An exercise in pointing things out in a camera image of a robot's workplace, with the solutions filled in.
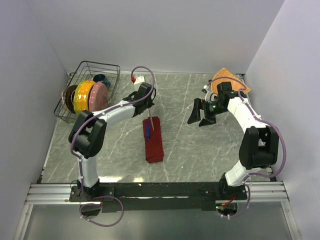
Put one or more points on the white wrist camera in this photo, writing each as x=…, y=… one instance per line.
x=209, y=96
x=137, y=81

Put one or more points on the orange woven fan basket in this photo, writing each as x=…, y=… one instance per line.
x=226, y=76

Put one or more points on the aluminium extrusion rail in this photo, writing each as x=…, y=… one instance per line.
x=59, y=194

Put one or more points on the dark teal mug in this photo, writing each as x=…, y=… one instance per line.
x=103, y=79

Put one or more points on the dark red cloth napkin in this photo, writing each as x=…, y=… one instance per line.
x=154, y=152

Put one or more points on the yellow green plate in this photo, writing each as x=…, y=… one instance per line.
x=82, y=95

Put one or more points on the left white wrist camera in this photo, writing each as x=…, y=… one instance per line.
x=137, y=81

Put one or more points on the dark brown plate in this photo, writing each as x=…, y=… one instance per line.
x=67, y=98

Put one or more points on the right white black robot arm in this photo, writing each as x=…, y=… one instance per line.
x=260, y=142

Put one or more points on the pink dotted plate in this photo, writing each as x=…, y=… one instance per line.
x=98, y=97

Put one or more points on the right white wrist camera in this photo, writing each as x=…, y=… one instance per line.
x=209, y=96

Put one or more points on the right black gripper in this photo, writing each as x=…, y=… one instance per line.
x=195, y=116

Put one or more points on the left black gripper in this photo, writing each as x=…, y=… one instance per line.
x=150, y=103

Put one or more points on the black wire dish rack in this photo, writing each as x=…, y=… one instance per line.
x=86, y=70

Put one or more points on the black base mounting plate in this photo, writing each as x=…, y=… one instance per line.
x=148, y=196

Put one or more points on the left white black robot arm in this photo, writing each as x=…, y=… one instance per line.
x=88, y=134

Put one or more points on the blue handled knife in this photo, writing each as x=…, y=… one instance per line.
x=148, y=131

